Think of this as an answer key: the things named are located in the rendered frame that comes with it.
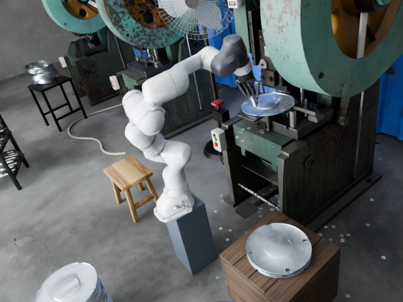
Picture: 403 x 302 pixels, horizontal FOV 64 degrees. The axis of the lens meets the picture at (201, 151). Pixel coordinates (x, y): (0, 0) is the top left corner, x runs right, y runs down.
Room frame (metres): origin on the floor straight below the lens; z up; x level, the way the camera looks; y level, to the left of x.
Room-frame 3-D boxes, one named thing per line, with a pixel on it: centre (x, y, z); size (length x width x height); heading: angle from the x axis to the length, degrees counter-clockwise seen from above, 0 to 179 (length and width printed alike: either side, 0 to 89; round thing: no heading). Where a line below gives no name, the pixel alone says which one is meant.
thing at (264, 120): (1.60, -0.37, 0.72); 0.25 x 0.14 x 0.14; 120
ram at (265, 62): (1.66, -0.49, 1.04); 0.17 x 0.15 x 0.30; 120
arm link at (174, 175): (1.32, 0.13, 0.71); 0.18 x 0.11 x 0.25; 58
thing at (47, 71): (3.94, 1.63, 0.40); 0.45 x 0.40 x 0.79; 42
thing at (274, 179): (1.69, -0.53, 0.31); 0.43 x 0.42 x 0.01; 30
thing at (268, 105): (1.62, -0.41, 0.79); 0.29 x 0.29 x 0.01
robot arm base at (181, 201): (1.32, 0.20, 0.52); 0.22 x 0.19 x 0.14; 119
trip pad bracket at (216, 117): (1.84, -0.17, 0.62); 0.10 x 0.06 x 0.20; 30
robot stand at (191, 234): (1.34, 0.16, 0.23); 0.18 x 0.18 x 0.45; 29
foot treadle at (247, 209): (1.61, -0.41, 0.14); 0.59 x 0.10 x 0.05; 120
